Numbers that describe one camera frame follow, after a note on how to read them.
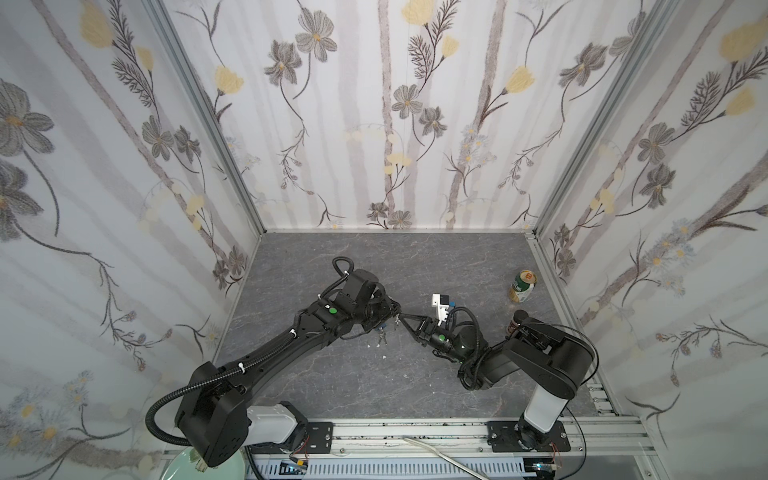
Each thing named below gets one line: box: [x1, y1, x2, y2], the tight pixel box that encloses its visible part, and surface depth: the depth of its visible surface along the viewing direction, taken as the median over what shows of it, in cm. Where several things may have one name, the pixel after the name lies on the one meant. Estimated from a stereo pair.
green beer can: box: [509, 270, 538, 303], surface depth 96 cm
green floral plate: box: [160, 446, 247, 480], surface depth 69 cm
